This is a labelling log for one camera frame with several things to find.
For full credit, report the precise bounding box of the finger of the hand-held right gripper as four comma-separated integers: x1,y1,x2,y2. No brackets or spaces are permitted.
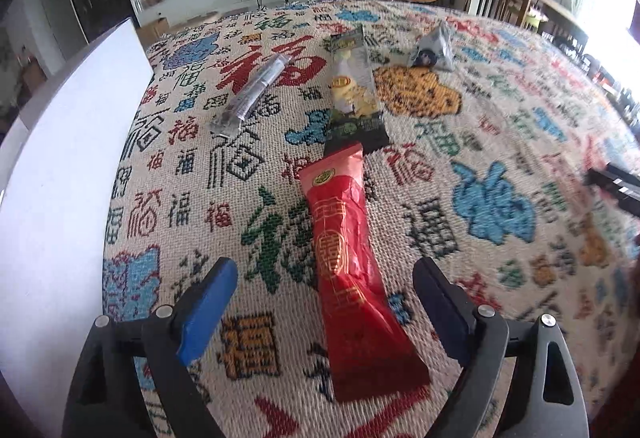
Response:
585,167,640,211

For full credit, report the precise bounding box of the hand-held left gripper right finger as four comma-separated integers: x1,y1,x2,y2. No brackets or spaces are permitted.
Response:
412,257,591,438

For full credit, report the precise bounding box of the grey triangular snack packet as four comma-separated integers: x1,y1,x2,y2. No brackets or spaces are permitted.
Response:
406,21,457,72

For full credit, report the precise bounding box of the cardboard box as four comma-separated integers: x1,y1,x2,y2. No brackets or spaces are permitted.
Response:
136,17,171,46

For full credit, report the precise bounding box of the wooden dining table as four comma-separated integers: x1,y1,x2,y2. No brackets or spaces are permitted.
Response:
500,0,591,59

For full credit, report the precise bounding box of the red snack packet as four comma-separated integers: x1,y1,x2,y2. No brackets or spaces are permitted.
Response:
298,141,432,404

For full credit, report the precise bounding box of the white board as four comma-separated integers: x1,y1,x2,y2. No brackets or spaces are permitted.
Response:
0,17,156,438

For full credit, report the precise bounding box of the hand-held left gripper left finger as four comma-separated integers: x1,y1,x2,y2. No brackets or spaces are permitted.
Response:
61,257,239,438

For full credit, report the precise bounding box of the long silver yellow snack packet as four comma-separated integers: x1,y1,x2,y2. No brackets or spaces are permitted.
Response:
322,24,391,156

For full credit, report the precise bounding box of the printed woven blanket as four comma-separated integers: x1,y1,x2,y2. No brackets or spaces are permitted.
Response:
102,0,640,438

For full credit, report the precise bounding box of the small clear dark snack packet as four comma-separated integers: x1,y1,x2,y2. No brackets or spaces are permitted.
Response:
209,54,293,136

